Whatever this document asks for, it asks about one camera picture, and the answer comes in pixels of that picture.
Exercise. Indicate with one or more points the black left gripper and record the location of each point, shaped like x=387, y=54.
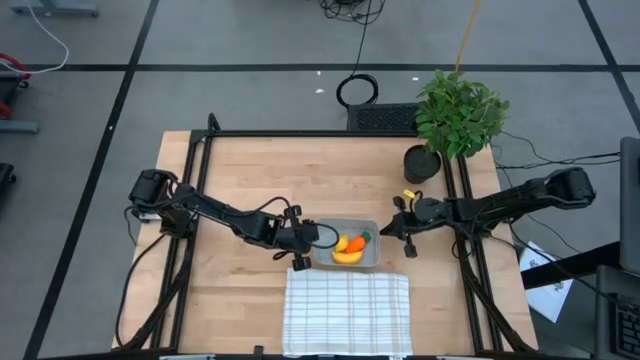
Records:
x=297, y=237

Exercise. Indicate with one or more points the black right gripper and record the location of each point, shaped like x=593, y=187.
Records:
x=425, y=212

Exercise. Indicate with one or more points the yellow toy lemon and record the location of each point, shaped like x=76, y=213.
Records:
x=342, y=242

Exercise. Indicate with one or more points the orange toy carrot green top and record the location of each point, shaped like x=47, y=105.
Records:
x=356, y=244

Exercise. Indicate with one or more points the yellow toy banana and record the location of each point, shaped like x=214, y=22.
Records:
x=346, y=258

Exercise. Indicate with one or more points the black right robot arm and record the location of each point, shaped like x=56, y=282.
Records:
x=525, y=197

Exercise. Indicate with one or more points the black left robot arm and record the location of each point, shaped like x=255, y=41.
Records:
x=220, y=215

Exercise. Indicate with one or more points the grey plastic tupperware container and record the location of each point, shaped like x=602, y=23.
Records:
x=372, y=255

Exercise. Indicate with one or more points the black plant pot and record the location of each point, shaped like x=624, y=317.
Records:
x=421, y=165

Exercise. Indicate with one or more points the white waffle-weave towel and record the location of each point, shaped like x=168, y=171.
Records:
x=347, y=312

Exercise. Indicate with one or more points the black perforated computer case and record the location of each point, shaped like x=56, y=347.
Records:
x=382, y=118

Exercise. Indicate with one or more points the green leafy potted plant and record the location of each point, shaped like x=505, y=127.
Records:
x=460, y=115

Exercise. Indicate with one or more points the white printed paper sheet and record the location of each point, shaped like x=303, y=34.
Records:
x=547, y=295

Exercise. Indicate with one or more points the black desk bar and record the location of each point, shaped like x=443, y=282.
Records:
x=575, y=265

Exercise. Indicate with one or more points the grey monitor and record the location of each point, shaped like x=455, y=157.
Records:
x=631, y=200

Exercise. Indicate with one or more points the grey laptop with keyboard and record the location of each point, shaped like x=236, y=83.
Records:
x=617, y=320

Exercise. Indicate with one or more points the grey cart base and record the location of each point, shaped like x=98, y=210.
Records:
x=55, y=7

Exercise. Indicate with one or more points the black aluminium table frame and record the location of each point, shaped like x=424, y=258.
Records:
x=300, y=133

